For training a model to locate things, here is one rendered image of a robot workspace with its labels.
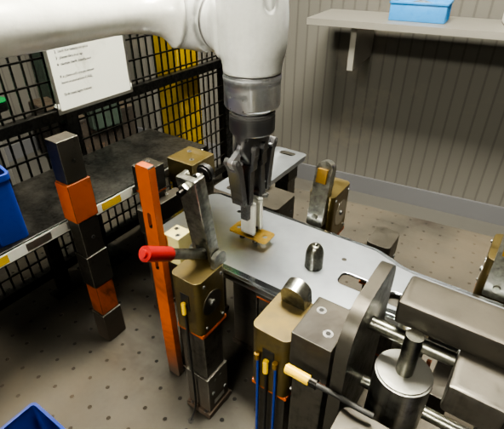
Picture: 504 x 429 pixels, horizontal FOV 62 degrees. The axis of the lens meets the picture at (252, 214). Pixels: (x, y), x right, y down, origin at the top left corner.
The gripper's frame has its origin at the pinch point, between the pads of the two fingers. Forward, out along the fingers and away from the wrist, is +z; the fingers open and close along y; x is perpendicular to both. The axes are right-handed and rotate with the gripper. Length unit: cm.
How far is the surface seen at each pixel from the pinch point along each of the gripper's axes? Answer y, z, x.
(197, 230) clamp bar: 16.0, -6.2, 1.1
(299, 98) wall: -197, 47, -96
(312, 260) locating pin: 1.6, 3.7, 13.7
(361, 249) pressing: -9.1, 5.9, 18.7
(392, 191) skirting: -203, 99, -23
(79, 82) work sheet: -6, -15, -54
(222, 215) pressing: -3.6, 6.0, -10.0
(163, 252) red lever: 23.8, -7.3, 1.7
